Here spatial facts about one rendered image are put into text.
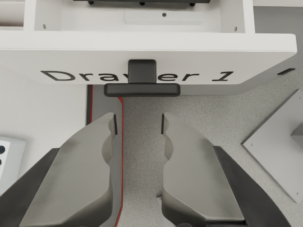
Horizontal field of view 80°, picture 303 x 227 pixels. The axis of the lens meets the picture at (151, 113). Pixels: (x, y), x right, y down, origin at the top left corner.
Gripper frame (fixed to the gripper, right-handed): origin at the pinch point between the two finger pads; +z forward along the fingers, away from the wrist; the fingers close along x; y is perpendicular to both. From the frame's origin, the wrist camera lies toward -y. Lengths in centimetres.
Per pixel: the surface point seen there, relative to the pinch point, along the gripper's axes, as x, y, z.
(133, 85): -0.6, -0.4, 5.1
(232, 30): 11.6, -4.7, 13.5
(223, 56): 8.0, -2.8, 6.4
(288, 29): 31.3, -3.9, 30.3
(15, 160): -20.1, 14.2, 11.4
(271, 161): 74, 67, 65
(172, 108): 18, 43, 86
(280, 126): 80, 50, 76
